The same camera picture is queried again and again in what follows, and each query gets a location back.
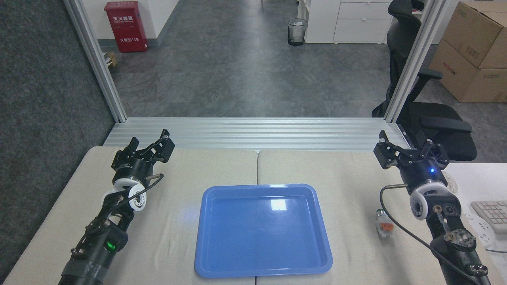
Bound white desk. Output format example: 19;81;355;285
432;163;507;285

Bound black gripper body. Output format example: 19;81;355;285
402;158;448;194
113;158;155;184

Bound blue plastic tray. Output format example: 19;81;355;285
194;183;333;278

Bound black mesh waste bin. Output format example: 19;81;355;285
288;18;308;46

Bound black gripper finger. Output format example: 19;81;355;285
111;137;140;171
373;130;417;170
138;129;175;163
415;131;450;166

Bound red-print brown cardboard box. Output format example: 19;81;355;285
429;39;507;103

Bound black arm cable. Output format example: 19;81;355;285
379;184;482;285
117;173;164;211

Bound white computer mouse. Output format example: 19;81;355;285
443;171;459;194

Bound small open cardboard box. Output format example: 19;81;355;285
102;51;118;70

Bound small-print brown cardboard box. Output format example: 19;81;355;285
442;1;507;69

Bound white computer keyboard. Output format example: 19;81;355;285
470;200;507;233

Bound white power strip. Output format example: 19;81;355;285
463;213;496;248

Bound beige table cloth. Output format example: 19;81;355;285
2;146;260;285
255;150;505;285

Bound black office chair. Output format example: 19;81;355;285
372;0;478;162

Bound silver aluminium post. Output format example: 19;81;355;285
63;0;128;123
383;0;452;124

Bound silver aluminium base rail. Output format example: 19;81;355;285
103;117;415;153

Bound white drawer cabinet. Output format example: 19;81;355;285
297;0;395;44

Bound white orange switch part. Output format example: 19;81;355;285
375;208;395;239

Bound red fire extinguisher box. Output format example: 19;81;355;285
104;1;149;53

